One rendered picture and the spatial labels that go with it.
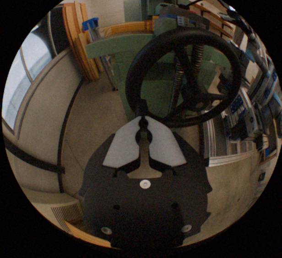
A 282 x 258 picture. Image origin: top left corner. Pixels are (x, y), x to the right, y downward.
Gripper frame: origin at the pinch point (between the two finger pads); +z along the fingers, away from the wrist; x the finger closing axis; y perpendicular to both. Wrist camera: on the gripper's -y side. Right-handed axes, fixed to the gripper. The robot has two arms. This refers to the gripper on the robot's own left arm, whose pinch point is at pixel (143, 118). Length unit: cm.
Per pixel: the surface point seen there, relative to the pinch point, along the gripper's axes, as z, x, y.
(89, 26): 73, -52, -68
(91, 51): 18.6, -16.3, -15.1
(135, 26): 29.2, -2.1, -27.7
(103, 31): 23.5, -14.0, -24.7
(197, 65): 9.3, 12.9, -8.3
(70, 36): 103, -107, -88
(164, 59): 11.3, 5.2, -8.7
